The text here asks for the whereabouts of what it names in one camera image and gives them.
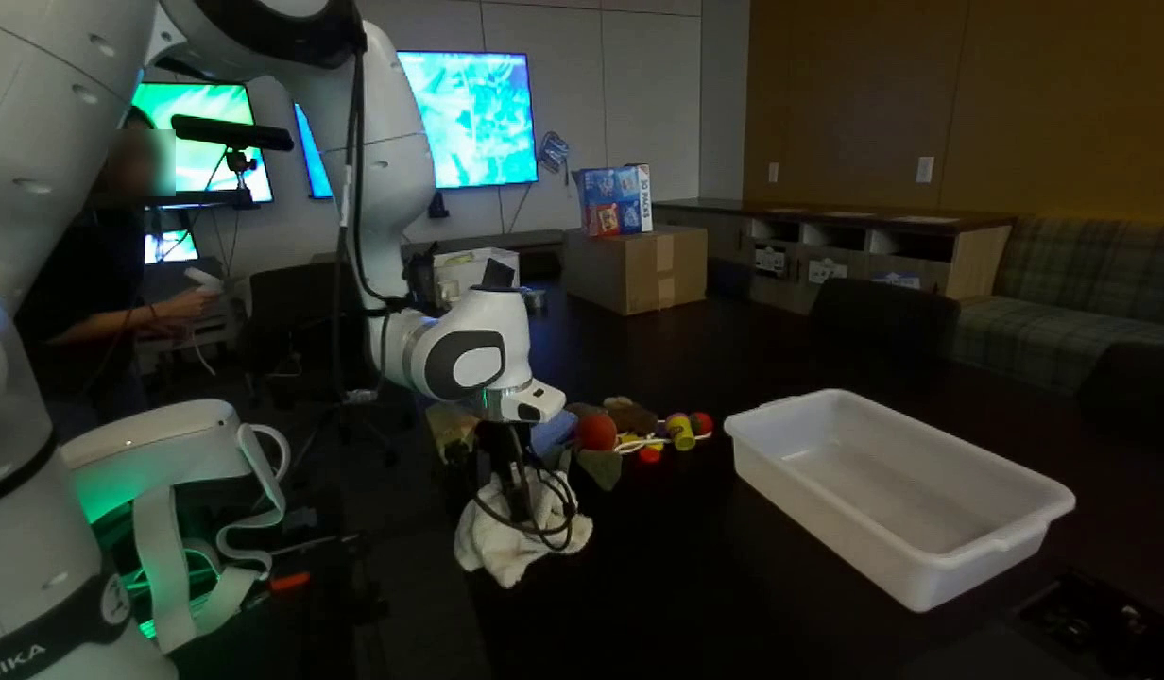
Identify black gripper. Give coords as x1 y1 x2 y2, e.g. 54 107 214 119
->
473 419 546 506

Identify blue sponge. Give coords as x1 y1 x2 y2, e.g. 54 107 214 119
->
527 403 588 460

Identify red plush radish green leaves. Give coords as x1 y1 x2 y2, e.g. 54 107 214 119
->
571 406 630 493

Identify yellow toy peg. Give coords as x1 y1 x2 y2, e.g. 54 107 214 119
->
663 406 704 458

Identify white bag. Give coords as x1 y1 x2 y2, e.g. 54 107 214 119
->
426 245 527 306

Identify cardboard box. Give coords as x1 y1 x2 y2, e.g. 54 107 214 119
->
560 222 716 322

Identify blue printed box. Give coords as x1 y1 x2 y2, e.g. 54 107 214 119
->
574 162 657 243

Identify small bright screen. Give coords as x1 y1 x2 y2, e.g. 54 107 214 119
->
142 228 203 269

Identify white plastic bin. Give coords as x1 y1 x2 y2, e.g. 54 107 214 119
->
719 384 1080 620

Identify black chair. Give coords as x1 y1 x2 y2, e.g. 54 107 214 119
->
804 275 963 381
1074 337 1164 620

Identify person in dark clothes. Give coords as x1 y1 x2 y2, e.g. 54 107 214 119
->
27 185 227 406

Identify wooden low shelf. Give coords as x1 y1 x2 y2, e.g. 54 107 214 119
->
654 199 1016 322

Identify green lit monitor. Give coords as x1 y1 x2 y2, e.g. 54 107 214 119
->
124 80 279 212

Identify green plaid couch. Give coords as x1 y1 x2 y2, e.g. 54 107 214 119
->
954 214 1164 399

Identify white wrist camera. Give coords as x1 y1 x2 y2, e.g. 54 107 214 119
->
486 377 571 429

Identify red handled tool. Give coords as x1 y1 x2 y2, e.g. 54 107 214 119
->
221 569 318 610

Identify large wall TV screen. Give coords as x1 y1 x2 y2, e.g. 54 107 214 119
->
289 46 546 206

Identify black camera on stand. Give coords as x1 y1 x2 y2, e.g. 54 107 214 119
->
166 114 299 220

